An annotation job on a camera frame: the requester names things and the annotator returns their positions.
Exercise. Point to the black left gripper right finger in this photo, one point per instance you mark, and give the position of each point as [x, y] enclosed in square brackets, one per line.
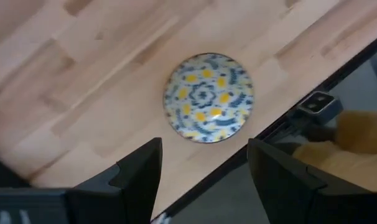
[300, 205]

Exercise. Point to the black table-level camera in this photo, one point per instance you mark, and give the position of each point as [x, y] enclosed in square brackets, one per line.
[319, 107]

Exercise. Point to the yellow floral pattern bowl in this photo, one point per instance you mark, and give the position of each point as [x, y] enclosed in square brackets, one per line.
[207, 96]

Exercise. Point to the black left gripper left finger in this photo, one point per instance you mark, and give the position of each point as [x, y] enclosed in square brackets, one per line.
[98, 205]

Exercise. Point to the tan cushion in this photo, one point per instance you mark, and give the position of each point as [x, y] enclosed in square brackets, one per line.
[356, 155]

